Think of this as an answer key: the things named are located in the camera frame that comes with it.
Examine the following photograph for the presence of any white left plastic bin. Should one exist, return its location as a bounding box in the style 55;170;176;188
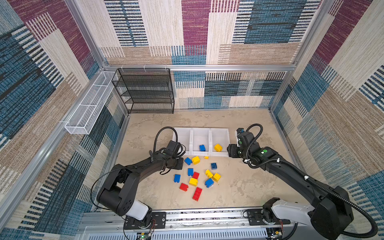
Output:
175;128;193;156

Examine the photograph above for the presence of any white right plastic bin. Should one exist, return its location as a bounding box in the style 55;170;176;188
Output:
210;128;230;157

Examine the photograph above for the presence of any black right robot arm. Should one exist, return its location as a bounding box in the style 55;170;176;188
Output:
227;128;354;240

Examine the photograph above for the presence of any black wire shelf rack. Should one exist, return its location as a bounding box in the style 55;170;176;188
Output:
112;68;175;114

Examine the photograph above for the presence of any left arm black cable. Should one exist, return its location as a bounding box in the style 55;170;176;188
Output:
152;126;179;164

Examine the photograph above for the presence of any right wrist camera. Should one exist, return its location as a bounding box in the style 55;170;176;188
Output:
236;128;245;135

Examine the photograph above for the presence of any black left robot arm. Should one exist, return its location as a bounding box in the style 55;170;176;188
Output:
96;141;186;223

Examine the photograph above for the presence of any white wire mesh basket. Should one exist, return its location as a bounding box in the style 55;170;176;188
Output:
65;72;115;135

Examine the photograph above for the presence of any white plastic bin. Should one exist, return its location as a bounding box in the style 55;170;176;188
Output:
175;128;193;156
192;128;211;156
210;128;230;157

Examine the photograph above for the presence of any long red lego brick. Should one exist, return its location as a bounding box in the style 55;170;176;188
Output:
193;187;203;202

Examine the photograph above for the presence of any yellow lego brick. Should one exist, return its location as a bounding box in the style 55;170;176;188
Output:
192;156;201;165
189;178;198;187
205;170;213;179
212;173;221;183
214;144;223;153

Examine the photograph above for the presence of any aluminium front rail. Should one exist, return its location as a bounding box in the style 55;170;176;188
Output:
75;207;323;240

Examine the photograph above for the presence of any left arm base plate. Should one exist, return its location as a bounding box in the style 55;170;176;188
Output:
124;212;167;230

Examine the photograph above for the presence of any white middle plastic bin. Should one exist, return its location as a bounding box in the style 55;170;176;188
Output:
192;128;211;156

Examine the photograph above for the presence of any dark blue lego brick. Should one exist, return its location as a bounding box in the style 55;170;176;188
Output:
211;163;218;170

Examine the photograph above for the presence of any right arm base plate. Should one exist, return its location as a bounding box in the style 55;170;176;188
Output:
243;209;291;226

